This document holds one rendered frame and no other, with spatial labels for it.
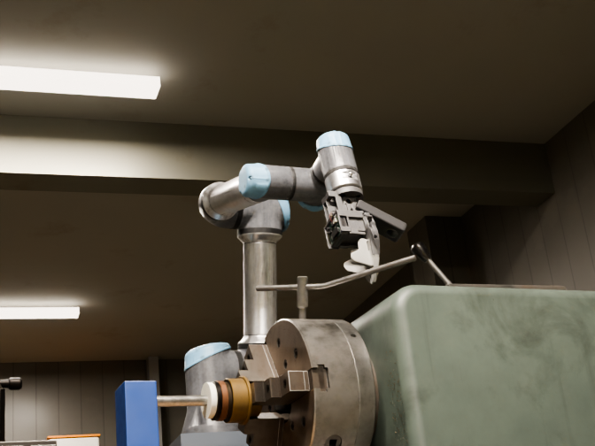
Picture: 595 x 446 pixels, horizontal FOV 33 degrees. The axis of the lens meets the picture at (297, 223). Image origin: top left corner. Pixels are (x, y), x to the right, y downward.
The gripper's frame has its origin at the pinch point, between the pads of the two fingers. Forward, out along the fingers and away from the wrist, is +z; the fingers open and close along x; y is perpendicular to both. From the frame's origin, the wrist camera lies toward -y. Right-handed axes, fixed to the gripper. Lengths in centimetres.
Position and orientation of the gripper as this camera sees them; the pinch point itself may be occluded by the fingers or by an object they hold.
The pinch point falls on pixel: (374, 277)
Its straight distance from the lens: 200.6
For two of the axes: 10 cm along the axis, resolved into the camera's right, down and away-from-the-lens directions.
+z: 1.7, 8.3, -5.3
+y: -9.2, -0.5, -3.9
